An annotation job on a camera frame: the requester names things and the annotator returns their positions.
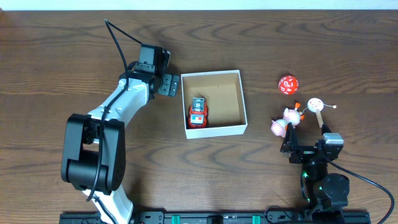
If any black left cable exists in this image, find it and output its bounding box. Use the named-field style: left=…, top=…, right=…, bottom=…
left=85, top=18, right=144, bottom=224

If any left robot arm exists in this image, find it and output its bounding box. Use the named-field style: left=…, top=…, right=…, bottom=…
left=60, top=44, right=179, bottom=223

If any red polyhedral number die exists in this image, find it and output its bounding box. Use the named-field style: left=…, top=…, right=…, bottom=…
left=278, top=75, right=299, bottom=95

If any white cardboard box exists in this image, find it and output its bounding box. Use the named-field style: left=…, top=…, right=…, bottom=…
left=181, top=70, right=248, bottom=139

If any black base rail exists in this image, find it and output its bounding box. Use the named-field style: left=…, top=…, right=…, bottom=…
left=58, top=210, right=373, bottom=224

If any red toy truck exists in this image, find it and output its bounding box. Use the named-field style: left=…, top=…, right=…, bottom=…
left=188, top=97, right=208, bottom=129

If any pig face rattle drum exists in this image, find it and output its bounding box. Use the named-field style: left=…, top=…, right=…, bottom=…
left=301, top=98, right=337, bottom=128

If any black cable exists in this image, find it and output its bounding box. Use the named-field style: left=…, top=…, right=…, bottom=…
left=320, top=149, right=396, bottom=224
left=85, top=18, right=144, bottom=224

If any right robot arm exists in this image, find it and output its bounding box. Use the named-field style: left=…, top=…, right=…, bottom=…
left=280, top=123, right=349, bottom=221

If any black right cable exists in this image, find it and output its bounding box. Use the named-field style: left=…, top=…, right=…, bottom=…
left=320, top=149, right=396, bottom=224

